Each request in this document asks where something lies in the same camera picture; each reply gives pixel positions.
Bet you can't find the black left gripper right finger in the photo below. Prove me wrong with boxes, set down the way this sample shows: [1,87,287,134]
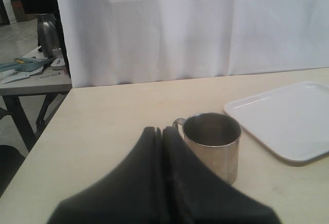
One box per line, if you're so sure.
[162,127,281,223]

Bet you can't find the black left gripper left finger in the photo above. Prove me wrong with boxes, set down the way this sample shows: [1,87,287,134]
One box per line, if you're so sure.
[48,127,167,223]

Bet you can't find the steel mug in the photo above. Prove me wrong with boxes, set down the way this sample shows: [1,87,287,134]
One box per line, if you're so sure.
[172,112,242,184]

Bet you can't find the white plastic tray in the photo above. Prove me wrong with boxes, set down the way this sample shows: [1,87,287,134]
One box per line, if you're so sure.
[224,81,328,163]

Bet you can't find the white computer mouse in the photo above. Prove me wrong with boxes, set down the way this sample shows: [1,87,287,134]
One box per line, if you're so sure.
[50,58,66,70]

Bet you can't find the grey side table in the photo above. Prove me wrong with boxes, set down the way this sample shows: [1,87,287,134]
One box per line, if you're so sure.
[0,45,72,153]

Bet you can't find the white paper sheets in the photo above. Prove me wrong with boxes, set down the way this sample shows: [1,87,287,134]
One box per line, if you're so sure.
[1,68,62,85]

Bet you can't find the steel thermos flask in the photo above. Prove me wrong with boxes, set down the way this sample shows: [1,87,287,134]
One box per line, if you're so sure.
[36,13,60,58]

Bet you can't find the teal lanyard strap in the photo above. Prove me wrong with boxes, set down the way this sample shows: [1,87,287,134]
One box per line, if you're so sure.
[0,56,56,73]

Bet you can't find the black frame post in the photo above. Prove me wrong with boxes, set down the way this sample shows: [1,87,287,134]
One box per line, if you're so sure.
[54,0,71,77]

